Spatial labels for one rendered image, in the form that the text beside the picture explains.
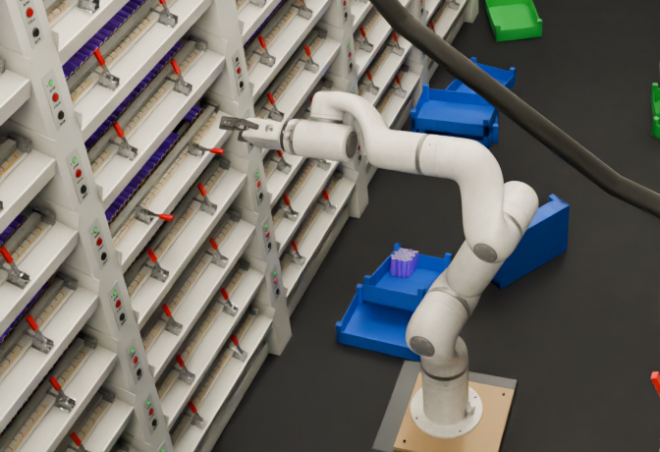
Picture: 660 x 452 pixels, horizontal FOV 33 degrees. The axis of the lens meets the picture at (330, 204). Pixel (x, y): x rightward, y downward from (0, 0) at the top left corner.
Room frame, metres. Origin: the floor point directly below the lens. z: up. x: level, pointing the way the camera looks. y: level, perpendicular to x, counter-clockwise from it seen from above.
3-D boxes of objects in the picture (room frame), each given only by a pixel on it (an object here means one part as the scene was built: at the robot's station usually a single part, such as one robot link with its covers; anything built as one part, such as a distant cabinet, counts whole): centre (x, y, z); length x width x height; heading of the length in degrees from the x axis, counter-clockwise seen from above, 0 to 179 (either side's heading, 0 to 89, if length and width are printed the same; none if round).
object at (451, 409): (1.91, -0.24, 0.39); 0.19 x 0.19 x 0.18
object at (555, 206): (2.74, -0.63, 0.10); 0.30 x 0.08 x 0.20; 120
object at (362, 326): (2.51, -0.15, 0.04); 0.30 x 0.20 x 0.08; 63
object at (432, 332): (1.89, -0.22, 0.60); 0.19 x 0.12 x 0.24; 147
